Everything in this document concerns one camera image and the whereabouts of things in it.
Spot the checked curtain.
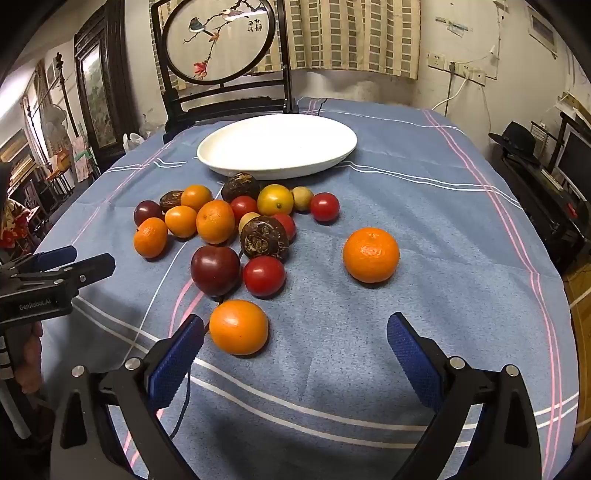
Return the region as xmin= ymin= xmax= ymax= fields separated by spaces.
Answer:
xmin=252 ymin=0 xmax=422 ymax=80

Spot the small yellow-green fruit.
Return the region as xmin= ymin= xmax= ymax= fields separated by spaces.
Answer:
xmin=291 ymin=186 xmax=315 ymax=212

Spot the white oval plate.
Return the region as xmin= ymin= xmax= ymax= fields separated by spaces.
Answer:
xmin=197 ymin=114 xmax=358 ymax=180

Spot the wall air vent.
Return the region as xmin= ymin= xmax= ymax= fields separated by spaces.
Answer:
xmin=526 ymin=4 xmax=559 ymax=58

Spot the dark brown wrinkled fruit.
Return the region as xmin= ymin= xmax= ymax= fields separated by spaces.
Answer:
xmin=160 ymin=190 xmax=185 ymax=214
xmin=221 ymin=172 xmax=260 ymax=204
xmin=240 ymin=215 xmax=290 ymax=260

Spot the dark wooden framed panel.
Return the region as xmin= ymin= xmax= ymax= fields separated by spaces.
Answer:
xmin=74 ymin=7 xmax=139 ymax=160

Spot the black hat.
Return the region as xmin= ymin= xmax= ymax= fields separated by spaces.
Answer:
xmin=488 ymin=121 xmax=541 ymax=164

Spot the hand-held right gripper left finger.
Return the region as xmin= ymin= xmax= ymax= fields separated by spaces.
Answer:
xmin=50 ymin=315 xmax=205 ymax=480

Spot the large dark red plum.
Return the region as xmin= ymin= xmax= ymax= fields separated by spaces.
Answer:
xmin=190 ymin=245 xmax=242 ymax=297

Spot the white power cable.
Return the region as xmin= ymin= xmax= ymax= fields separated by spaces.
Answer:
xmin=430 ymin=65 xmax=469 ymax=112

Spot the large orange mandarin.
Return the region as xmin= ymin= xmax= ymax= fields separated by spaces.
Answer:
xmin=342 ymin=227 xmax=400 ymax=284

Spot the white wall socket strip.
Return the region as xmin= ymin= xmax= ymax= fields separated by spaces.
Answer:
xmin=450 ymin=62 xmax=488 ymax=86

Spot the computer monitor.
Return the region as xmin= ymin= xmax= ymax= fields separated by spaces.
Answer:
xmin=556 ymin=127 xmax=591 ymax=197

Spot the yellow orange citrus fruit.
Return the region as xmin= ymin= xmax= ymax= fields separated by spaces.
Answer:
xmin=257 ymin=184 xmax=295 ymax=217

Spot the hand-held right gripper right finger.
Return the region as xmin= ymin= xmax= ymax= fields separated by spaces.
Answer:
xmin=387 ymin=312 xmax=543 ymax=480

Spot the person's left hand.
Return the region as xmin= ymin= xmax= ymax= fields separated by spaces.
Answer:
xmin=14 ymin=320 xmax=44 ymax=394

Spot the red patterned cloth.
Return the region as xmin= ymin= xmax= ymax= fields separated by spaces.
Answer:
xmin=0 ymin=198 xmax=33 ymax=250

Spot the smooth orange citrus fruit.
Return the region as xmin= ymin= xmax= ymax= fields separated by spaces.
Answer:
xmin=209 ymin=299 xmax=269 ymax=356
xmin=180 ymin=184 xmax=213 ymax=212
xmin=164 ymin=205 xmax=198 ymax=239

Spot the blue striped tablecloth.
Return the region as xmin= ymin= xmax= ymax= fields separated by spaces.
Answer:
xmin=34 ymin=96 xmax=580 ymax=480

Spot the round bird painting screen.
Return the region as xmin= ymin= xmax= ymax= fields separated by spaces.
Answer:
xmin=150 ymin=0 xmax=301 ymax=144

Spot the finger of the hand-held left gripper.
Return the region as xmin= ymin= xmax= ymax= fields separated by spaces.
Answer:
xmin=18 ymin=246 xmax=78 ymax=273
xmin=18 ymin=253 xmax=116 ymax=296

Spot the black cabinet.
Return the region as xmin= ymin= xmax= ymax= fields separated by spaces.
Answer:
xmin=489 ymin=152 xmax=591 ymax=273

